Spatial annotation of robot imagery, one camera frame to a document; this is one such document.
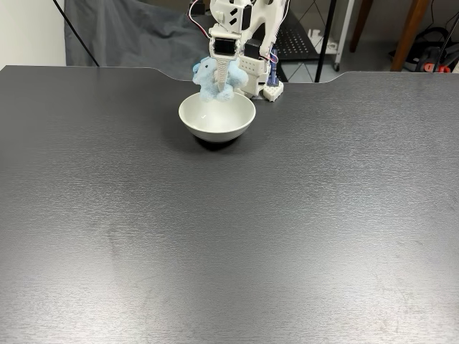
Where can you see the blue table clamp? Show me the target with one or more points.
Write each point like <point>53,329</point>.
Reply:
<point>274,77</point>

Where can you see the skyblue plush doll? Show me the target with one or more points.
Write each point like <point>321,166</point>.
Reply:
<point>206,82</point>

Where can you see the black metal rack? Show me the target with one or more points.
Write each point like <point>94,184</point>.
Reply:
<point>297,43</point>

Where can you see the thin black stand leg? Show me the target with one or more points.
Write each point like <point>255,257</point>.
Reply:
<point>76,34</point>

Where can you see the thick wooden furniture leg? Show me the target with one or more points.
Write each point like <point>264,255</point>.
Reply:
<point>410,36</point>

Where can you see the white ceramic bowl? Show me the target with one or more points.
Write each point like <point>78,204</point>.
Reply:
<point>215,118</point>

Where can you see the white cart frame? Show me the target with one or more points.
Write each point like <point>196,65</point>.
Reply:
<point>344,28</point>

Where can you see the small white plastic part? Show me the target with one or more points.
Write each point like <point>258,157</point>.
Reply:
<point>331,46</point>

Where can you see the black red vacuum cleaner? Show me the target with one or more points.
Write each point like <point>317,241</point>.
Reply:
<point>430,53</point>

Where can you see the small black camera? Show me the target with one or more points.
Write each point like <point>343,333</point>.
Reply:
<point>200,9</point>

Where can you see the slim wooden furniture leg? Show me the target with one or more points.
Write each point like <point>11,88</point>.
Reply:
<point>361,25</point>

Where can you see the gray cloth backdrop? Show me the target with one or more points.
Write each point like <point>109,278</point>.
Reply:
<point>125,36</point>

